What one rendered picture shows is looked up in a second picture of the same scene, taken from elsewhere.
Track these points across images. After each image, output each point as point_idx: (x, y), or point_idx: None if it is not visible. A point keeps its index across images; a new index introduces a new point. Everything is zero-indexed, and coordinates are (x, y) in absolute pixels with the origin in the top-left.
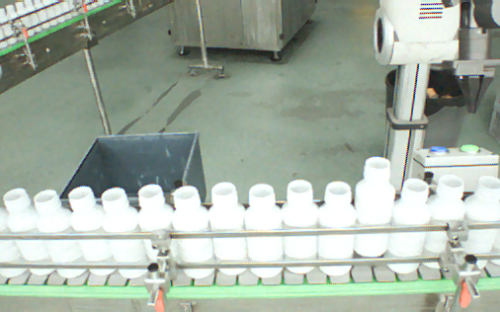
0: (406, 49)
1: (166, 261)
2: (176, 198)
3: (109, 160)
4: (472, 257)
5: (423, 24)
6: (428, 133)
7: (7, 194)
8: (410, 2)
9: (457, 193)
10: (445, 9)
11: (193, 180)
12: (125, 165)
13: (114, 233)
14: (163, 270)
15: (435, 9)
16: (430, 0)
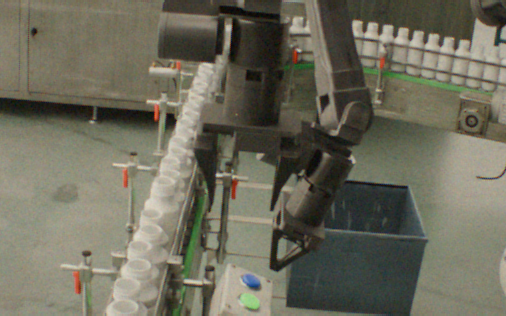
0: (504, 280)
1: (151, 169)
2: (173, 137)
3: (403, 216)
4: (86, 252)
5: None
6: None
7: (198, 96)
8: None
9: (139, 233)
10: None
11: (360, 258)
12: (404, 231)
13: (169, 141)
14: (142, 168)
15: None
16: None
